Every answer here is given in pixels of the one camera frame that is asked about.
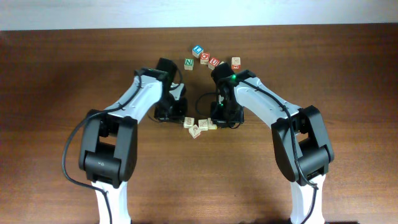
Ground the red C wooden block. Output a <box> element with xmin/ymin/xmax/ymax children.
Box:
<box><xmin>200</xmin><ymin>52</ymin><xmax>210</xmax><ymax>65</ymax></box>

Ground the green picture wooden block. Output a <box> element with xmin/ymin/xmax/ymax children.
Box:
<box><xmin>183</xmin><ymin>117</ymin><xmax>195</xmax><ymax>129</ymax></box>

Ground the blue L wooden block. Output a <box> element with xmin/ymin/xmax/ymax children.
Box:
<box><xmin>192</xmin><ymin>45</ymin><xmax>204</xmax><ymax>58</ymax></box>

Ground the red U wooden block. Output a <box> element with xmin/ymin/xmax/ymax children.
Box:
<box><xmin>208</xmin><ymin>57</ymin><xmax>220</xmax><ymax>70</ymax></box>

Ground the green N wooden block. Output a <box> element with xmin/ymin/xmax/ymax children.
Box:
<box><xmin>184</xmin><ymin>58</ymin><xmax>194</xmax><ymax>70</ymax></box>

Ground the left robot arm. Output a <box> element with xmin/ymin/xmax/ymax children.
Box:
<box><xmin>78</xmin><ymin>58</ymin><xmax>187</xmax><ymax>223</ymax></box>

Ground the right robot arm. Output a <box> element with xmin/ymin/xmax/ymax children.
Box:
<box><xmin>211</xmin><ymin>63</ymin><xmax>335</xmax><ymax>223</ymax></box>

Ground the plain picture wooden block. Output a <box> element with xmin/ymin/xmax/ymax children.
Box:
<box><xmin>198</xmin><ymin>119</ymin><xmax>208</xmax><ymax>131</ymax></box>

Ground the red picture wooden block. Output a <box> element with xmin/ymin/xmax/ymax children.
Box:
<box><xmin>188</xmin><ymin>124</ymin><xmax>201</xmax><ymax>139</ymax></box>

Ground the yellow picture wooden block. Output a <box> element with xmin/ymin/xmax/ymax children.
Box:
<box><xmin>208</xmin><ymin>118</ymin><xmax>218</xmax><ymax>130</ymax></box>

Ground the red edged picture block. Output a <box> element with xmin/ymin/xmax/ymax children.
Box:
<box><xmin>231</xmin><ymin>57</ymin><xmax>241</xmax><ymax>70</ymax></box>

